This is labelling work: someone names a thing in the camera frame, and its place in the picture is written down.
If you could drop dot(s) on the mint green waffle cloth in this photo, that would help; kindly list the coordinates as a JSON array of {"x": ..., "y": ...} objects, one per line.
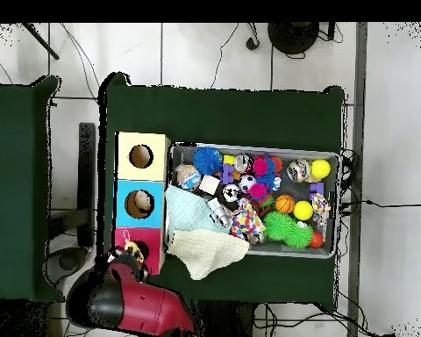
[{"x": 186, "y": 210}]

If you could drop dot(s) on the white cloth with colourful dots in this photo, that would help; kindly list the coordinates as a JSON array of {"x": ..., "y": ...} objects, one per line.
[{"x": 247, "y": 223}]

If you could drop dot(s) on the cream waffle cloth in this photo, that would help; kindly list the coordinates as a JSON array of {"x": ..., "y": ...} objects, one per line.
[{"x": 207, "y": 252}]

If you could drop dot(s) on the pale yellow plush toy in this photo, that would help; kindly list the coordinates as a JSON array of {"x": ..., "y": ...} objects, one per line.
[{"x": 134, "y": 249}]

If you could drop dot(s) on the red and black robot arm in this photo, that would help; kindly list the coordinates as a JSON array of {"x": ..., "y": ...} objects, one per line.
[{"x": 147, "y": 305}]

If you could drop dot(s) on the wooden box with three holes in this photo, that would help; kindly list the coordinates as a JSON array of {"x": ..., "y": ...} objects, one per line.
[{"x": 158, "y": 168}]

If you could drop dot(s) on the crushed clear plastic bottle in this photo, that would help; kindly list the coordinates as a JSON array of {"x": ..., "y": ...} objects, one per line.
[{"x": 188, "y": 177}]

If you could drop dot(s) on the blue spiky rubber ball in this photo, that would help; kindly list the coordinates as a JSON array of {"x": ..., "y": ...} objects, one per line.
[{"x": 207, "y": 160}]

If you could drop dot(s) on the silver toy robot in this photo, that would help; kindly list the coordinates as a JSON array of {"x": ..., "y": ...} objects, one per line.
[{"x": 219, "y": 212}]

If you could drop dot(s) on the small orange basketball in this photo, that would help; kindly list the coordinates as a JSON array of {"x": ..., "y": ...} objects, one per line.
[{"x": 285, "y": 204}]

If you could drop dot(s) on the yellow smooth ball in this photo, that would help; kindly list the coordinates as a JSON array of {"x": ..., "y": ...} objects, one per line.
[{"x": 303, "y": 210}]

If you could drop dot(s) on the black upright stand bar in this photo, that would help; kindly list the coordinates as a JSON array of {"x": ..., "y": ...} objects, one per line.
[{"x": 86, "y": 175}]

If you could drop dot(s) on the grey round stand foot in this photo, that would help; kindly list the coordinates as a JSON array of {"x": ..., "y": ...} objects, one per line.
[{"x": 65, "y": 261}]

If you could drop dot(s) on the black round stand base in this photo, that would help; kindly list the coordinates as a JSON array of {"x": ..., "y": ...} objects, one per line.
[{"x": 293, "y": 38}]

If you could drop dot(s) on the black slanted rod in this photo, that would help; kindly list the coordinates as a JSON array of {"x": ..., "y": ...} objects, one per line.
[{"x": 42, "y": 41}]

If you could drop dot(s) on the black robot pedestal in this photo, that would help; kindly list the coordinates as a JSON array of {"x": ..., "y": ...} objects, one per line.
[{"x": 228, "y": 319}]

